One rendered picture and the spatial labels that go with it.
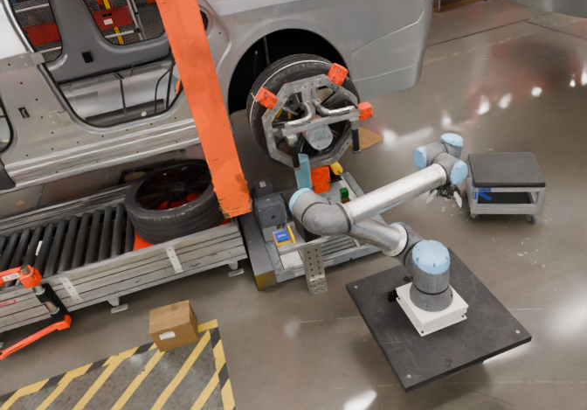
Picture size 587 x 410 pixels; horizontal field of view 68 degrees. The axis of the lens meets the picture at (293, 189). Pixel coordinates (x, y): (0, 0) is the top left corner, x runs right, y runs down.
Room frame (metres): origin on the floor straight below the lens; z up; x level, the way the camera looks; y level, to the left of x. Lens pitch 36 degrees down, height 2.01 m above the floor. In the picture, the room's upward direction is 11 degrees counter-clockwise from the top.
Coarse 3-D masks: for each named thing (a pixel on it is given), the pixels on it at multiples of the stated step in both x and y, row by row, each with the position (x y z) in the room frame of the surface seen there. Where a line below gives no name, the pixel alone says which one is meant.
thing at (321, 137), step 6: (312, 120) 2.14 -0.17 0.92; (324, 126) 2.07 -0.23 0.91; (306, 132) 2.09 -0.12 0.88; (312, 132) 2.04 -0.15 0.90; (318, 132) 2.03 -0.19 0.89; (324, 132) 2.04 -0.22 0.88; (330, 132) 2.04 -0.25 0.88; (306, 138) 2.09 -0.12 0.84; (312, 138) 2.03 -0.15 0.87; (318, 138) 2.03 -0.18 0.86; (324, 138) 2.04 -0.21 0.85; (330, 138) 2.04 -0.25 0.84; (312, 144) 2.03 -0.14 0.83; (318, 144) 2.03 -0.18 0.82; (324, 144) 2.04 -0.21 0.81
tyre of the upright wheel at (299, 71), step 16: (272, 64) 2.44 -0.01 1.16; (288, 64) 2.35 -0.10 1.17; (304, 64) 2.29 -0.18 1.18; (320, 64) 2.31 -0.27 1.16; (256, 80) 2.42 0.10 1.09; (272, 80) 2.25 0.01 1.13; (288, 80) 2.25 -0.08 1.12; (256, 112) 2.22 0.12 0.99; (256, 128) 2.21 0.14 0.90; (272, 160) 2.22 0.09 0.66
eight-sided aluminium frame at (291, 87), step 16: (304, 80) 2.22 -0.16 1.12; (320, 80) 2.19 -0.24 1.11; (288, 96) 2.16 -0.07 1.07; (352, 96) 2.21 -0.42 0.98; (272, 112) 2.14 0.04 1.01; (272, 128) 2.14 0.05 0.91; (272, 144) 2.14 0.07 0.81; (336, 144) 2.26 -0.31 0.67; (288, 160) 2.15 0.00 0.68; (320, 160) 2.19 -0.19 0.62; (336, 160) 2.19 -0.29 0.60
